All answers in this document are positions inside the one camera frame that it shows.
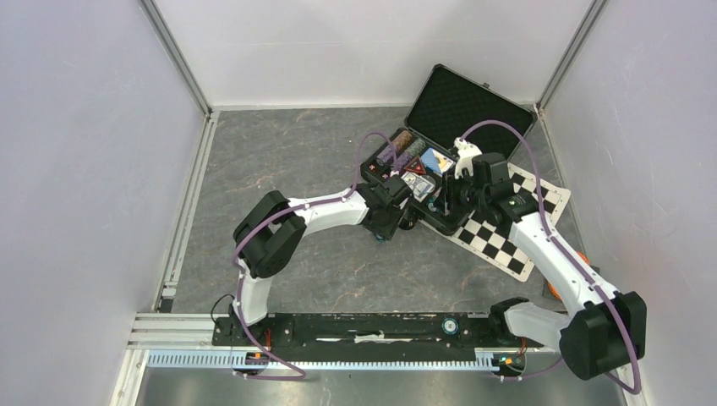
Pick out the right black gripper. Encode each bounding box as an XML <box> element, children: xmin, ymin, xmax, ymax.
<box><xmin>433</xmin><ymin>168</ymin><xmax>489</xmax><ymax>217</ymax></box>

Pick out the clear round lid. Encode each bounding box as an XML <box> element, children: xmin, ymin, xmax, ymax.
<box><xmin>413</xmin><ymin>176</ymin><xmax>436</xmax><ymax>201</ymax></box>

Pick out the blue card deck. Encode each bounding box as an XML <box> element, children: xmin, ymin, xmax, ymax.
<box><xmin>402</xmin><ymin>172</ymin><xmax>436</xmax><ymax>202</ymax></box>
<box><xmin>420</xmin><ymin>147</ymin><xmax>455</xmax><ymax>175</ymax></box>

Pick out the red triangular card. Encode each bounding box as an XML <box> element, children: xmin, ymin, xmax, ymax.
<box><xmin>403</xmin><ymin>156</ymin><xmax>427</xmax><ymax>175</ymax></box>

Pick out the purple chip stack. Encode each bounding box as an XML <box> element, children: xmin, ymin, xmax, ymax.
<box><xmin>375</xmin><ymin>145</ymin><xmax>398</xmax><ymax>166</ymax></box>
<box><xmin>391</xmin><ymin>153</ymin><xmax>414</xmax><ymax>173</ymax></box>

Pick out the brown chip stack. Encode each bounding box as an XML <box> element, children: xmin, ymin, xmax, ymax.
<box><xmin>392</xmin><ymin>130</ymin><xmax>413</xmax><ymax>150</ymax></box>

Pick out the black poker set case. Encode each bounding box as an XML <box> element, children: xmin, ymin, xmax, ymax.
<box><xmin>391</xmin><ymin>63</ymin><xmax>537</xmax><ymax>235</ymax></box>

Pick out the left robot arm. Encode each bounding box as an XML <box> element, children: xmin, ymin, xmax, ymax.
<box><xmin>231</xmin><ymin>176</ymin><xmax>413</xmax><ymax>345</ymax></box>

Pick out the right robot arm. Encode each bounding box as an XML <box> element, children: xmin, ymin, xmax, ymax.
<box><xmin>443</xmin><ymin>153</ymin><xmax>647</xmax><ymax>387</ymax></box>

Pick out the blue card deck in case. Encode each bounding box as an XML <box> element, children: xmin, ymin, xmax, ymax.
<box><xmin>402</xmin><ymin>172</ymin><xmax>436</xmax><ymax>202</ymax></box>

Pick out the black white checkered board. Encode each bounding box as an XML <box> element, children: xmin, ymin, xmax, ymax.
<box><xmin>444</xmin><ymin>179</ymin><xmax>572</xmax><ymax>282</ymax></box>

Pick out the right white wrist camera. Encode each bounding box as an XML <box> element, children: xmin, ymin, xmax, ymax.
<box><xmin>454</xmin><ymin>138</ymin><xmax>483</xmax><ymax>179</ymax></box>

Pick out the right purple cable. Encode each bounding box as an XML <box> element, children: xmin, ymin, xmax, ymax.
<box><xmin>459</xmin><ymin>119</ymin><xmax>643</xmax><ymax>396</ymax></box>

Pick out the teal chip on rail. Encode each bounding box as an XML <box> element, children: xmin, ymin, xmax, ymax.
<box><xmin>441</xmin><ymin>317</ymin><xmax>459</xmax><ymax>335</ymax></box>

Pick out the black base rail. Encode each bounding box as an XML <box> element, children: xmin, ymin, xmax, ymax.
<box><xmin>211</xmin><ymin>313</ymin><xmax>538</xmax><ymax>362</ymax></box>

